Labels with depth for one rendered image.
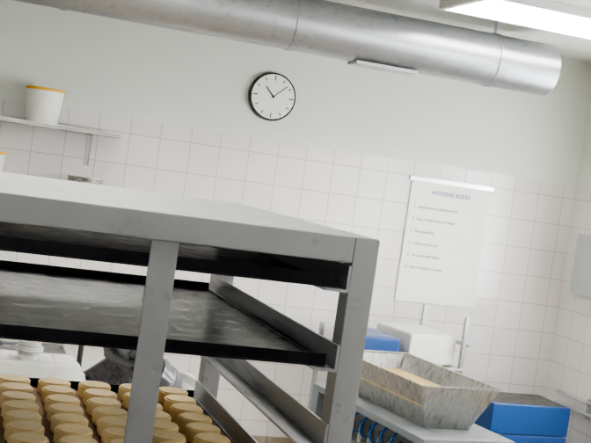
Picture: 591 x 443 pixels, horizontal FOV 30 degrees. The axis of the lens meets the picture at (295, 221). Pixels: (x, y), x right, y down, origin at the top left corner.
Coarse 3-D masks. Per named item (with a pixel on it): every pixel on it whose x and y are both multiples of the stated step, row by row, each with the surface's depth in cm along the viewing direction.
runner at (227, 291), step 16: (208, 288) 184; (224, 288) 174; (240, 304) 164; (256, 304) 156; (272, 320) 148; (288, 320) 141; (288, 336) 140; (304, 336) 134; (320, 336) 129; (320, 352) 128; (336, 352) 123; (320, 368) 123; (336, 368) 123
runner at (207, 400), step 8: (200, 384) 182; (200, 392) 181; (208, 392) 176; (200, 400) 180; (208, 400) 175; (216, 400) 171; (208, 408) 174; (216, 408) 170; (224, 408) 166; (216, 416) 169; (224, 416) 165; (232, 416) 161; (224, 424) 164; (232, 424) 160; (240, 424) 157; (232, 432) 159; (240, 432) 156; (248, 432) 153; (240, 440) 155; (248, 440) 151; (256, 440) 149
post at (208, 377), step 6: (222, 276) 182; (228, 276) 182; (228, 282) 182; (204, 360) 182; (204, 366) 182; (210, 366) 182; (204, 372) 182; (210, 372) 182; (216, 372) 183; (198, 378) 185; (204, 378) 182; (210, 378) 182; (216, 378) 183; (204, 384) 182; (210, 384) 182; (216, 384) 183; (210, 390) 183; (216, 390) 183; (216, 396) 183
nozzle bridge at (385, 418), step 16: (320, 384) 380; (320, 400) 378; (320, 416) 379; (368, 416) 346; (384, 416) 342; (384, 432) 353; (400, 432) 329; (416, 432) 325; (432, 432) 328; (448, 432) 331; (464, 432) 334; (480, 432) 338
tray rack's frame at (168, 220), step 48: (0, 192) 111; (48, 192) 125; (96, 192) 144; (144, 192) 170; (192, 240) 117; (240, 240) 119; (288, 240) 120; (336, 240) 122; (144, 288) 117; (144, 336) 117; (336, 336) 125; (144, 384) 118; (336, 384) 123; (144, 432) 118; (336, 432) 124
